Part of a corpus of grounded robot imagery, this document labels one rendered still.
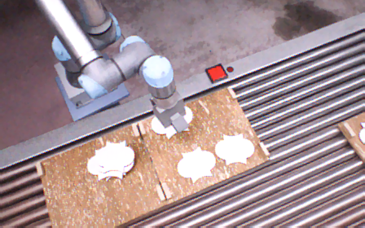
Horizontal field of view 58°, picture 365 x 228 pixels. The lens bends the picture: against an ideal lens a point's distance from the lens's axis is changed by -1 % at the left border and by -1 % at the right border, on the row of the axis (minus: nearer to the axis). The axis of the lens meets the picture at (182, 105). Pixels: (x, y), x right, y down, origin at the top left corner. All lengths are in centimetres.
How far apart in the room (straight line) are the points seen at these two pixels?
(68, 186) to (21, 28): 218
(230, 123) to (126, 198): 49
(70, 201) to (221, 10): 216
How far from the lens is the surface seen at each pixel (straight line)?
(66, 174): 136
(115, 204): 127
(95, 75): 92
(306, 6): 313
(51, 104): 270
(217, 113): 135
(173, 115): 104
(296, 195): 129
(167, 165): 127
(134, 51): 94
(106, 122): 142
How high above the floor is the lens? 214
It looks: 61 degrees down
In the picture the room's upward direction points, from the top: 7 degrees counter-clockwise
